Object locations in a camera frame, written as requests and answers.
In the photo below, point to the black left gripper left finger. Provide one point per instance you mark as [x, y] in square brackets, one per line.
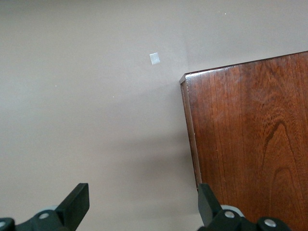
[72, 209]

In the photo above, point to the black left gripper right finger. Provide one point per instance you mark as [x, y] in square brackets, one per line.
[209, 211]

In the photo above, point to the dark brown wooden cabinet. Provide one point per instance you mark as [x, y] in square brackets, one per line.
[252, 134]

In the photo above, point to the small clear tape patch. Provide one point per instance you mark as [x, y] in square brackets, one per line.
[154, 58]

